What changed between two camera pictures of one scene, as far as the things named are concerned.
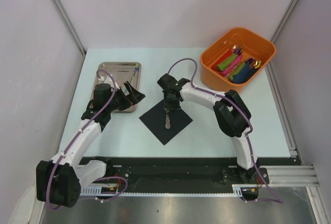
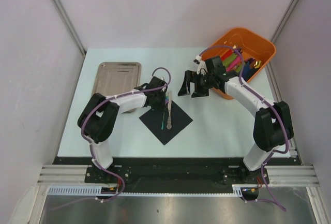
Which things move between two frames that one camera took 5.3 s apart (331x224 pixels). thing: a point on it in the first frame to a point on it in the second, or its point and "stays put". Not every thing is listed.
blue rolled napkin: [243, 74] stays put
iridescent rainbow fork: [135, 70] to [166, 102]
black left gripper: [135, 96] to [162, 106]
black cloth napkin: [155, 119] stays put
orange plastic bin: [254, 46] stays put
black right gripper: [168, 106] to [190, 76]
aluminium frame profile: [291, 176] stays put
